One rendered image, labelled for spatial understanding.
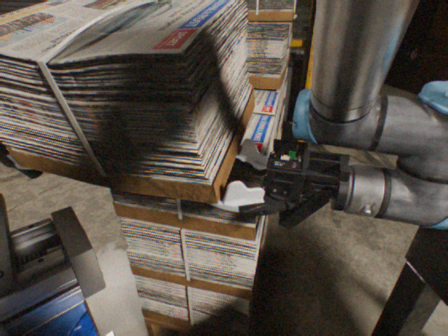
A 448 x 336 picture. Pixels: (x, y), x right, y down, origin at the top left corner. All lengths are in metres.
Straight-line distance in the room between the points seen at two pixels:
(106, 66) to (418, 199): 0.41
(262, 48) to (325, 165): 0.72
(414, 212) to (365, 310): 1.00
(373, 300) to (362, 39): 1.28
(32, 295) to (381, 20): 0.49
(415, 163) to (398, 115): 0.07
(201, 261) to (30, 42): 0.59
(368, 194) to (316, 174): 0.07
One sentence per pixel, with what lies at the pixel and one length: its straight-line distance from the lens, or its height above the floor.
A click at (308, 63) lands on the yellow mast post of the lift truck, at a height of 0.79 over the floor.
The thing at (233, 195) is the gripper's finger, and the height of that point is 0.83.
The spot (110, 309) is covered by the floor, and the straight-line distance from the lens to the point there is 1.35.
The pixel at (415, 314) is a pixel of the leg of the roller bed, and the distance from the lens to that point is 0.66.
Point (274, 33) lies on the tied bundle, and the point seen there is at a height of 1.03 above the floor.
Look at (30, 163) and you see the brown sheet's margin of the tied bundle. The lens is 0.60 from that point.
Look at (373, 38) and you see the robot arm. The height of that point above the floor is 1.05.
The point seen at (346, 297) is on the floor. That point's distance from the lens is 1.40.
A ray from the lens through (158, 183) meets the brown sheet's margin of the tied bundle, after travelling 0.42.
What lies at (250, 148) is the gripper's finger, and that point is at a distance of 0.46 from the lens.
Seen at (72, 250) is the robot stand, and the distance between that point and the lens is 0.46.
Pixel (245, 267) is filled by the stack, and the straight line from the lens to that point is 0.73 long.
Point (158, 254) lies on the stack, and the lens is 0.81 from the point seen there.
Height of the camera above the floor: 1.06
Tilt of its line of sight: 29 degrees down
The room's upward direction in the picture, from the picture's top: straight up
